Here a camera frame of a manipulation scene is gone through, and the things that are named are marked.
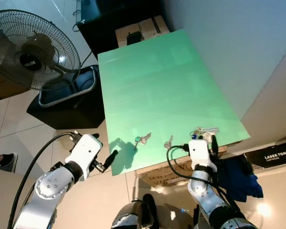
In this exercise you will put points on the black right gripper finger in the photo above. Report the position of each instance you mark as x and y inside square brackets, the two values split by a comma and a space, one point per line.
[213, 142]

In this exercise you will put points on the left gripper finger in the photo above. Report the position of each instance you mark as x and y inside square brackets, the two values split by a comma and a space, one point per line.
[110, 158]
[95, 136]

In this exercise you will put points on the key bunch with white charm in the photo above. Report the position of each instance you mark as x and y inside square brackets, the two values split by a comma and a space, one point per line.
[204, 131]

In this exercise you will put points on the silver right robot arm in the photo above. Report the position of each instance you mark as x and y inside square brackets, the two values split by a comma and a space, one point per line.
[205, 188]

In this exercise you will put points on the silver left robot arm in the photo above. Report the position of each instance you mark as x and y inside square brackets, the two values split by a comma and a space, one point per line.
[47, 188]

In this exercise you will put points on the dark blue cloth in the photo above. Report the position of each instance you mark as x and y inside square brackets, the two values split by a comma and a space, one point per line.
[238, 179]

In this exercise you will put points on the key with teal tag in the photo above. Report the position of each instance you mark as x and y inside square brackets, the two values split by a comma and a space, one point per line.
[142, 140]

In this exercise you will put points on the black bin with metal rim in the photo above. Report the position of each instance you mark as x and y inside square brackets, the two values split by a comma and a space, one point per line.
[66, 102]

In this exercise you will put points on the single silver key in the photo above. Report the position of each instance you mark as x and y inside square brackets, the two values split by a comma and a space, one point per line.
[168, 142]

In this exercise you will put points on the printed cardboard box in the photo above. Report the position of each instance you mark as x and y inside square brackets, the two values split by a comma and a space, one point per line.
[162, 174]

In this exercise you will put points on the black laser toner box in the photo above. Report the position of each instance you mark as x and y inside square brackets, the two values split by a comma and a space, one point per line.
[271, 153]

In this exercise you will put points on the robot left leg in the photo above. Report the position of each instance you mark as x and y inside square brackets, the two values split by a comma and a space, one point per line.
[128, 220]

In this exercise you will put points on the plain green board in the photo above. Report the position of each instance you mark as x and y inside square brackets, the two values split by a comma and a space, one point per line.
[167, 95]

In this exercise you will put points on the dark sneaker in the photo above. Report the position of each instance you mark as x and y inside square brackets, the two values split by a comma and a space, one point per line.
[9, 162]

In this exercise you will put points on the brown wooden shelf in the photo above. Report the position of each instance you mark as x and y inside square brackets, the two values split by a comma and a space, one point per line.
[5, 86]

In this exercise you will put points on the small black device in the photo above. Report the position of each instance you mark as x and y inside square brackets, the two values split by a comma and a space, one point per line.
[135, 38]

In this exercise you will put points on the black cabinet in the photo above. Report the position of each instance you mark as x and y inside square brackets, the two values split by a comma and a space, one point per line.
[114, 19]

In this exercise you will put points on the plain cardboard box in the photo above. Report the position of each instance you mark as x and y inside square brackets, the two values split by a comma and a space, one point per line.
[148, 28]

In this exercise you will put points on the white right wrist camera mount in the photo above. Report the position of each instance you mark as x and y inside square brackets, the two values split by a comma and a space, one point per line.
[199, 152]

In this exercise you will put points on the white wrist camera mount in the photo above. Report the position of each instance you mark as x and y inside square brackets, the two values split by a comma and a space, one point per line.
[83, 152]
[199, 152]

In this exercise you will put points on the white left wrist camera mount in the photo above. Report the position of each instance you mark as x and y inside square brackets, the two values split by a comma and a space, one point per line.
[83, 152]

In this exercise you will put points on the black pedestal fan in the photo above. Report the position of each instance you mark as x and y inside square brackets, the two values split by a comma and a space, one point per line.
[31, 52]

